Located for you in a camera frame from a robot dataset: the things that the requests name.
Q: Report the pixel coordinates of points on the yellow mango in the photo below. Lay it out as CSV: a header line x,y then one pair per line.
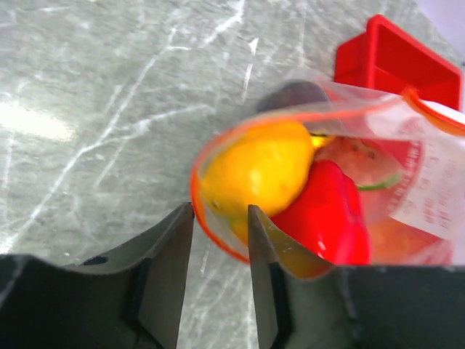
x,y
239,226

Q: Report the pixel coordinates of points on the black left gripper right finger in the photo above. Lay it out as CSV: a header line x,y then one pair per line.
x,y
303,301

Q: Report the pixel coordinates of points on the green orange mango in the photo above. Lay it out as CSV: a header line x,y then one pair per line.
x,y
395,243

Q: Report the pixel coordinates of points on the red plastic bin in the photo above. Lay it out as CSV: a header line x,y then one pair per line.
x,y
387,58

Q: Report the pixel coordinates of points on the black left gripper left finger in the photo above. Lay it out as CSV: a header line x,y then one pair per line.
x,y
128,297

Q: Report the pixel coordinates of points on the clear zip top bag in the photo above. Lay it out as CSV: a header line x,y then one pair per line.
x,y
426,137

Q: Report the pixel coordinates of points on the small yellow orange fruit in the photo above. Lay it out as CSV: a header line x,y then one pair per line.
x,y
268,167

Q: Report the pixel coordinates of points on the dark red apple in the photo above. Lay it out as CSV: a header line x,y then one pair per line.
x,y
292,94

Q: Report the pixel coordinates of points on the red bell pepper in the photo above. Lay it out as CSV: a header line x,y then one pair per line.
x,y
327,217

